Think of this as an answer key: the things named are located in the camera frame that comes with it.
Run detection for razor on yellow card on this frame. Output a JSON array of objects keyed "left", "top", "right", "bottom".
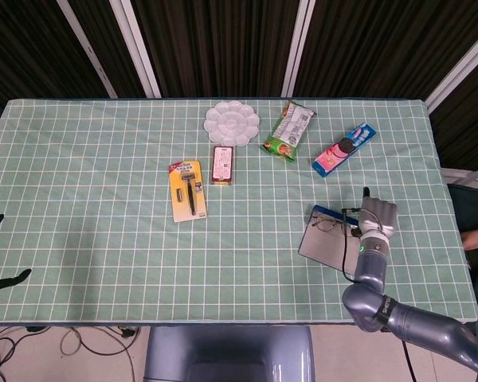
[{"left": 167, "top": 159, "right": 209, "bottom": 223}]

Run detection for thin metal frame eyeglasses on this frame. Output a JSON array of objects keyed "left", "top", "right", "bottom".
[{"left": 311, "top": 213, "right": 362, "bottom": 236}]

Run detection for white partition post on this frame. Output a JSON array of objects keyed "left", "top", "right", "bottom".
[
  {"left": 424, "top": 29, "right": 478, "bottom": 115},
  {"left": 57, "top": 0, "right": 119, "bottom": 99},
  {"left": 109, "top": 0, "right": 163, "bottom": 99},
  {"left": 280, "top": 0, "right": 318, "bottom": 99}
]

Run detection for red rectangular box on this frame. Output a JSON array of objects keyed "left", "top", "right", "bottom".
[{"left": 210, "top": 145, "right": 236, "bottom": 186}]

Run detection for dark blue glasses case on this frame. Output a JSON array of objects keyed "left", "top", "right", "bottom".
[{"left": 297, "top": 204, "right": 363, "bottom": 275}]

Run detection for seated person in dark clothes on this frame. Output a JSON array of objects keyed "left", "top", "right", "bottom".
[{"left": 448, "top": 183, "right": 478, "bottom": 311}]

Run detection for white flower-shaped palette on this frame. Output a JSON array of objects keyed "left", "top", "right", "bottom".
[{"left": 204, "top": 100, "right": 261, "bottom": 147}]

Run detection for blue cookie box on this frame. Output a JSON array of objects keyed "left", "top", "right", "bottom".
[{"left": 312, "top": 122, "right": 378, "bottom": 179}]

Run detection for green snack bag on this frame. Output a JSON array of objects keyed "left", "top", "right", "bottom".
[{"left": 261, "top": 101, "right": 317, "bottom": 164}]

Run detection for blue grey robot torso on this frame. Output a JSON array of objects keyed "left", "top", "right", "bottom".
[{"left": 143, "top": 325, "right": 316, "bottom": 382}]

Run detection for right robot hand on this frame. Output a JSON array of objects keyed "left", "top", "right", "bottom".
[{"left": 358, "top": 185, "right": 398, "bottom": 240}]

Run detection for grey floor cable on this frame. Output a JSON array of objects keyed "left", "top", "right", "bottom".
[{"left": 60, "top": 326, "right": 139, "bottom": 382}]

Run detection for green checked tablecloth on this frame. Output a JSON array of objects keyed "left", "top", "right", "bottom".
[{"left": 0, "top": 98, "right": 478, "bottom": 324}]

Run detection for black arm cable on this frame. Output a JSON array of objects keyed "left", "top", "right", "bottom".
[{"left": 341, "top": 205, "right": 418, "bottom": 382}]

